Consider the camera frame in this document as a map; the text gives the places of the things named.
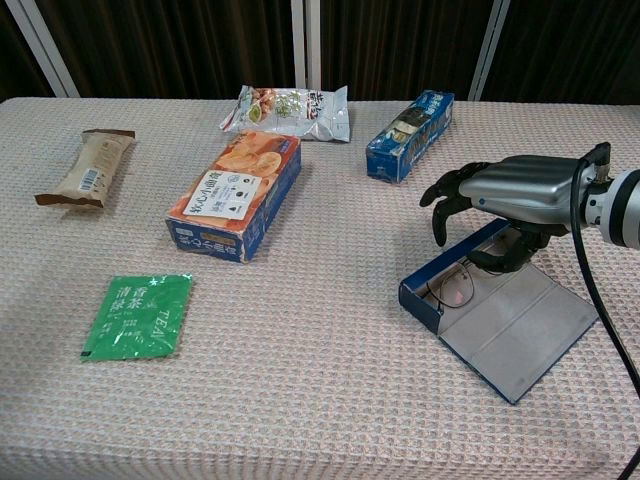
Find white partition frame post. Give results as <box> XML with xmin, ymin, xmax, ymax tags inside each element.
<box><xmin>467</xmin><ymin>0</ymin><xmax>519</xmax><ymax>101</ymax></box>
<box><xmin>290</xmin><ymin>0</ymin><xmax>322</xmax><ymax>90</ymax></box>
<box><xmin>4</xmin><ymin>0</ymin><xmax>81</xmax><ymax>99</ymax></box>

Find white nut snack bag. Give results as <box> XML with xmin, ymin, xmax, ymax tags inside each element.
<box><xmin>219</xmin><ymin>84</ymin><xmax>351</xmax><ymax>144</ymax></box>

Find orange blue biscuit box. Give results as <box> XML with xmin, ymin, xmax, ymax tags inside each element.
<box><xmin>165</xmin><ymin>129</ymin><xmax>303</xmax><ymax>265</ymax></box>

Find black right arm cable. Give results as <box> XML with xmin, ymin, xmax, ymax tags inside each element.
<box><xmin>568</xmin><ymin>141</ymin><xmax>640</xmax><ymax>480</ymax></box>

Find pink waffle tablecloth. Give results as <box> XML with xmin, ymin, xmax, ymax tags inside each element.
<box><xmin>0</xmin><ymin>96</ymin><xmax>640</xmax><ymax>480</ymax></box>

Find blue cookie box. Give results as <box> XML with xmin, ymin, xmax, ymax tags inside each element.
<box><xmin>365</xmin><ymin>89</ymin><xmax>455</xmax><ymax>186</ymax></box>

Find dark blue floral box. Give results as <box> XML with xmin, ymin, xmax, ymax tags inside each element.
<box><xmin>398</xmin><ymin>218</ymin><xmax>600</xmax><ymax>405</ymax></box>

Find eyeglasses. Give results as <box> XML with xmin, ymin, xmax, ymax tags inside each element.
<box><xmin>424</xmin><ymin>249</ymin><xmax>504</xmax><ymax>316</ymax></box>

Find beige brown snack bar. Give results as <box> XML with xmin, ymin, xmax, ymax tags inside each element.
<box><xmin>33</xmin><ymin>128</ymin><xmax>137</xmax><ymax>210</ymax></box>

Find dark brown curtain panel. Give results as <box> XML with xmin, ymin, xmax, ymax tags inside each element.
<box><xmin>482</xmin><ymin>0</ymin><xmax>640</xmax><ymax>106</ymax></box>
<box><xmin>34</xmin><ymin>0</ymin><xmax>296</xmax><ymax>100</ymax></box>
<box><xmin>0</xmin><ymin>0</ymin><xmax>54</xmax><ymax>104</ymax></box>
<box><xmin>318</xmin><ymin>0</ymin><xmax>496</xmax><ymax>101</ymax></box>

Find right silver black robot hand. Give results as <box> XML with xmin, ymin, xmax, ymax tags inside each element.
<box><xmin>419</xmin><ymin>154</ymin><xmax>597</xmax><ymax>274</ymax></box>

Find green tea sachet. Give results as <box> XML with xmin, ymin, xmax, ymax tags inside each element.
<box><xmin>79</xmin><ymin>272</ymin><xmax>194</xmax><ymax>363</ymax></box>

